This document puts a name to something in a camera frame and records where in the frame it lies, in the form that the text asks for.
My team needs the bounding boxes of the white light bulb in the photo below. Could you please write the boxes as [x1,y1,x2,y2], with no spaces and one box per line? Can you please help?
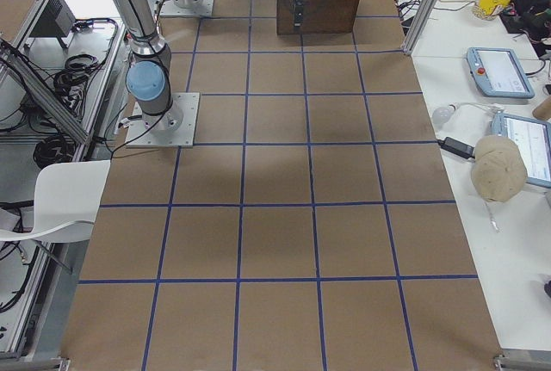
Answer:
[431,104,457,127]

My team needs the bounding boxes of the upper teach pendant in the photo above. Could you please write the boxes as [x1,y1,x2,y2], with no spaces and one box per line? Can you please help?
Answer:
[466,47,535,99]

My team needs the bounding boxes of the dark wooden drawer box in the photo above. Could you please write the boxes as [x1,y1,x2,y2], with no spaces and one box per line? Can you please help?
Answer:
[276,0,360,35]

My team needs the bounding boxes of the black power adapter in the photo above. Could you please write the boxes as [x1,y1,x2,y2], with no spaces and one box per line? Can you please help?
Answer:
[437,137,474,159]

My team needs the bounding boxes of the white plastic chair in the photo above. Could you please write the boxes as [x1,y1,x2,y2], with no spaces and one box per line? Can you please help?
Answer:
[1,160,111,244]

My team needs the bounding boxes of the black control box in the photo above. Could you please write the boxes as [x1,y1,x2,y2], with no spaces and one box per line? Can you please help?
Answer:
[30,0,77,49]

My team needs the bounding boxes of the beige cap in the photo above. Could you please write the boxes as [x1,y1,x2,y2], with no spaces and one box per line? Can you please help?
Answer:
[471,135,528,202]

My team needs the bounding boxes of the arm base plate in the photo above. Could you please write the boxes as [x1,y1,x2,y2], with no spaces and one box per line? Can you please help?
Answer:
[160,0,214,18]
[125,92,201,148]

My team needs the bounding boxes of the teach pendant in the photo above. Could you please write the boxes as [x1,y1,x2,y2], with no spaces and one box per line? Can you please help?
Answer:
[466,47,535,99]
[490,112,550,189]

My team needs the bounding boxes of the lower teach pendant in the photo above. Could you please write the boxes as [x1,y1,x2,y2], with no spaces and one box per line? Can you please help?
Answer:
[490,112,550,189]

